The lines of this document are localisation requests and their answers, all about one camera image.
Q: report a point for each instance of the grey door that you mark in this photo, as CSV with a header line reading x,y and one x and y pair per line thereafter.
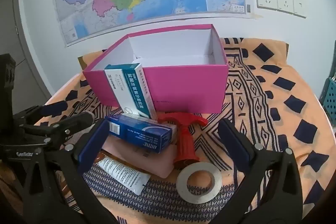
x,y
15,29

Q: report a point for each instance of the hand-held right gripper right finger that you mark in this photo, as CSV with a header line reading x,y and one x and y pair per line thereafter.
x,y
236,146

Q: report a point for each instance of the teal and white medicine box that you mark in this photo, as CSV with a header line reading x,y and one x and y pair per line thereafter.
x,y
136,90

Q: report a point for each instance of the pink cardboard box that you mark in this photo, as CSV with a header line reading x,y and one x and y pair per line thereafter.
x,y
183,87

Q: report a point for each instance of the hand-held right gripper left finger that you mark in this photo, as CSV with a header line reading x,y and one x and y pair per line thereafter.
x,y
92,146

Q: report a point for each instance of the blue and white carton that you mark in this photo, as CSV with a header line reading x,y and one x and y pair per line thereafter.
x,y
141,134

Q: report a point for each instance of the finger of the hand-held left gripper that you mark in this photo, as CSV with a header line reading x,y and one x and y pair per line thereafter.
x,y
31,113
71,125

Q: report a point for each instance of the grey tape roll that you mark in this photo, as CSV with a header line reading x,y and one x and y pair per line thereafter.
x,y
181,187

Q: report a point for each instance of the flat pink packet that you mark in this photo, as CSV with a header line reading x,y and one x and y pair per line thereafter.
x,y
147,163

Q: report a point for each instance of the white printed tube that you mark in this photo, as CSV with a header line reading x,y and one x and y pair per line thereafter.
x,y
123,174

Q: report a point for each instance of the orange patterned blanket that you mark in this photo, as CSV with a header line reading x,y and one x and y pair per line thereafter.
x,y
275,108

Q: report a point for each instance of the blue plastic basket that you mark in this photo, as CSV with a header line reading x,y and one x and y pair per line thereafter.
x,y
330,100

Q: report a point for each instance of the white wall switch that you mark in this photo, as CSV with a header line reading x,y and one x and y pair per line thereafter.
x,y
299,5

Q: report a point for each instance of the red toy hammer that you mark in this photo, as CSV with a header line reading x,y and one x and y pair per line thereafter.
x,y
186,142

